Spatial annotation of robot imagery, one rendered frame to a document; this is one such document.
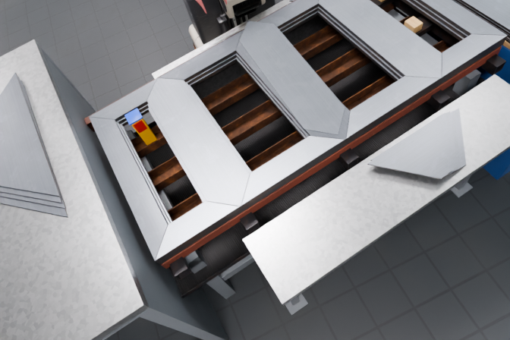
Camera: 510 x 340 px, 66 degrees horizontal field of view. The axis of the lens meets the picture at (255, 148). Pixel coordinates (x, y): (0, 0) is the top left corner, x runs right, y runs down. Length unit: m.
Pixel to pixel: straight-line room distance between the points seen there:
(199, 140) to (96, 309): 0.69
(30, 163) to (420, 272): 1.78
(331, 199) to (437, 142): 0.44
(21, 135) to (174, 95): 0.59
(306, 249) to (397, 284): 0.85
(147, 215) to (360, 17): 1.21
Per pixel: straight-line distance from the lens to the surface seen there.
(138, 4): 3.81
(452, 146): 1.60
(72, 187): 1.41
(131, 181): 1.55
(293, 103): 1.55
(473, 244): 2.31
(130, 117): 1.69
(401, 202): 1.48
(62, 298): 1.28
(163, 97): 1.72
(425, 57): 1.72
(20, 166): 1.55
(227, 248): 1.66
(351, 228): 1.43
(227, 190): 1.40
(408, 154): 1.53
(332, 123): 1.49
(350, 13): 1.88
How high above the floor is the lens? 2.09
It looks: 58 degrees down
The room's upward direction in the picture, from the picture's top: 18 degrees counter-clockwise
